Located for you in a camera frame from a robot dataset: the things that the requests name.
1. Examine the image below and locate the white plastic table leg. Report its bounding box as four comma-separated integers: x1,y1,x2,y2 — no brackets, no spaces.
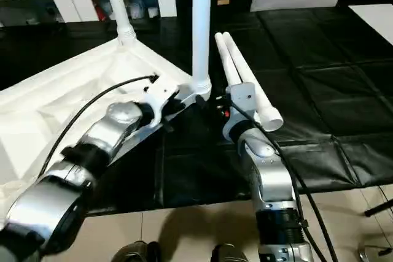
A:
214,32,244,87
190,0,213,101
223,31,284,132

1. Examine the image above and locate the white leg with black mark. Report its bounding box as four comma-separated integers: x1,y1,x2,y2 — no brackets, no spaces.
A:
102,0,138,47

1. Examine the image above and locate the white plastic table top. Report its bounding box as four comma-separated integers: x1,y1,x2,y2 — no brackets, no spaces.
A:
0,36,213,217

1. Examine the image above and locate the black work mat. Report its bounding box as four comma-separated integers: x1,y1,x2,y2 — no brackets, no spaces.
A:
0,7,393,217

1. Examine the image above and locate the red bottle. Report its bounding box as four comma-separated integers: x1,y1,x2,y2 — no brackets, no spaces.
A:
95,1,105,22

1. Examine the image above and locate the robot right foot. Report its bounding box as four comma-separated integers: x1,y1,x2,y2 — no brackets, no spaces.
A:
211,242,247,262

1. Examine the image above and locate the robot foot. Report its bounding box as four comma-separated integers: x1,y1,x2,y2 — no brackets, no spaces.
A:
111,239,161,262
211,242,247,262

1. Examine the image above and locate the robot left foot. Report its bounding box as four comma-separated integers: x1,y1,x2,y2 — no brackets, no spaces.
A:
111,239,161,262

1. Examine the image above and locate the white flat board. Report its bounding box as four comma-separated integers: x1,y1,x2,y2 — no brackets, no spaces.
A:
348,3,393,45

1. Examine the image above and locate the black stand leg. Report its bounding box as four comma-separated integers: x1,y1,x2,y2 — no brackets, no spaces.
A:
364,202,393,218

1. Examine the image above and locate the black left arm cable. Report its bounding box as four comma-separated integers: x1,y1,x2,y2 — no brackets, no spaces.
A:
39,74,160,180

